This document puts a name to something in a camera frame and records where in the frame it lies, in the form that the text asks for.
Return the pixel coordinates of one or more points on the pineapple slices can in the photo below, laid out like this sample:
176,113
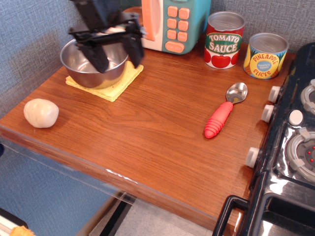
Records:
265,55

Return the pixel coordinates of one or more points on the black toy stove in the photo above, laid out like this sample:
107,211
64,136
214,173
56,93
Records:
282,188

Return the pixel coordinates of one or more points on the yellow folded cloth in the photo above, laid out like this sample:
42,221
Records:
112,92

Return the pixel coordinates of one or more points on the white toy potato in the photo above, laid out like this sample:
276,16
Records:
41,113

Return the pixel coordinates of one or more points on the black oven door handle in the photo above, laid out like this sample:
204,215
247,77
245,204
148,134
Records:
231,202

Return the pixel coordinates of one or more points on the tomato sauce can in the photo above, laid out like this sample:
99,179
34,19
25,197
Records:
223,40

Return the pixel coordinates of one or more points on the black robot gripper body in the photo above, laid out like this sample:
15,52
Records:
101,15

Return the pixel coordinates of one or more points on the grey stove knob middle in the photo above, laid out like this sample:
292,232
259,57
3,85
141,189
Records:
267,113

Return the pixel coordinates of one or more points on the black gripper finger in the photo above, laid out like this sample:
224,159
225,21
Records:
134,50
96,56

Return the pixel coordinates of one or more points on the orange microwave turntable plate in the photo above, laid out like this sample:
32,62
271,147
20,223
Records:
137,10

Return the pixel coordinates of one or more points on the red handled metal spoon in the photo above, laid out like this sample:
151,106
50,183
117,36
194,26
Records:
235,94

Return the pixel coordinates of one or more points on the stainless steel pot bowl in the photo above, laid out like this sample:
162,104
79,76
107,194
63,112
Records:
83,72

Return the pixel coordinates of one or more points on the grey stove knob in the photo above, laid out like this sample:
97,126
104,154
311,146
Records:
252,156
274,93
267,113

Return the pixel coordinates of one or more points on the grey stove knob front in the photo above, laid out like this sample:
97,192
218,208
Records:
252,156

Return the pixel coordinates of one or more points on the teal toy microwave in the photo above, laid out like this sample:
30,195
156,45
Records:
171,26

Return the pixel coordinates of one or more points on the grey stove knob rear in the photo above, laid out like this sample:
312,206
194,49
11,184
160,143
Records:
274,93

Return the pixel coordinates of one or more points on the orange object bottom left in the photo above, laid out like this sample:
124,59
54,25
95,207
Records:
21,231

